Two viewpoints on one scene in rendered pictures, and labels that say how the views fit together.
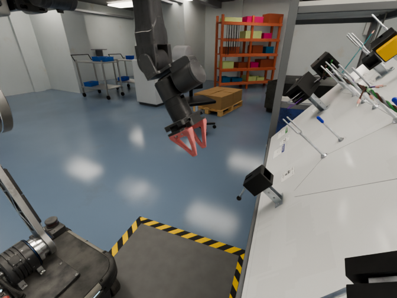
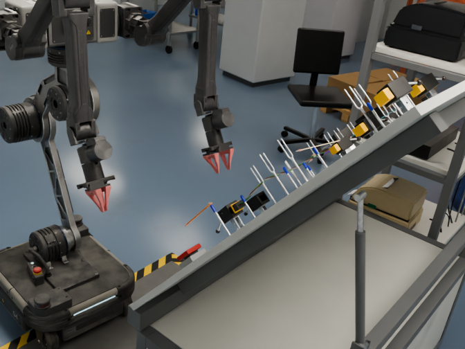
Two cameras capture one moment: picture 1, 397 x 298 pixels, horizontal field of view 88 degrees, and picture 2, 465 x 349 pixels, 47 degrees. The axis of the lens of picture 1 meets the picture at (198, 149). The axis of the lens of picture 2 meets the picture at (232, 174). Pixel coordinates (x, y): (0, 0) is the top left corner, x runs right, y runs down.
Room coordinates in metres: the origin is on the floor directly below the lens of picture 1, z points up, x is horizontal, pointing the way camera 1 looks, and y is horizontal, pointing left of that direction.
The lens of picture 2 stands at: (-1.20, -0.49, 1.92)
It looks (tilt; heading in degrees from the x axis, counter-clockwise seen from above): 27 degrees down; 15
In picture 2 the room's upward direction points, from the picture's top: 7 degrees clockwise
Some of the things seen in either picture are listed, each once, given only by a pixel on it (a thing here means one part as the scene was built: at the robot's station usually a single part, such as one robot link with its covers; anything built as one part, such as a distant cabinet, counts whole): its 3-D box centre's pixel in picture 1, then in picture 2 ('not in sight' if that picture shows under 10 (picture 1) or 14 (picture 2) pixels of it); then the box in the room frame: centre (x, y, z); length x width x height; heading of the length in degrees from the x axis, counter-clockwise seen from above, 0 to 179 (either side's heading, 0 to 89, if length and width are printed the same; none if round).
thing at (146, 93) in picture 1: (153, 71); (263, 18); (5.19, 1.06, 0.73); 0.76 x 0.66 x 1.46; 152
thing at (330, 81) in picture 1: (312, 86); (407, 131); (1.18, -0.63, 1.09); 0.35 x 0.33 x 0.07; 159
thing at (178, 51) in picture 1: (183, 68); (333, 11); (6.99, 0.47, 0.65); 0.69 x 0.59 x 1.29; 152
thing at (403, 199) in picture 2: not in sight; (386, 200); (1.13, -0.62, 0.76); 0.30 x 0.21 x 0.20; 72
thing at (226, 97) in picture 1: (218, 100); (379, 97); (4.67, -0.47, 0.19); 1.12 x 0.80 x 0.39; 152
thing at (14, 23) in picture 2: not in sight; (12, 33); (0.32, 0.73, 1.45); 0.09 x 0.08 x 0.12; 152
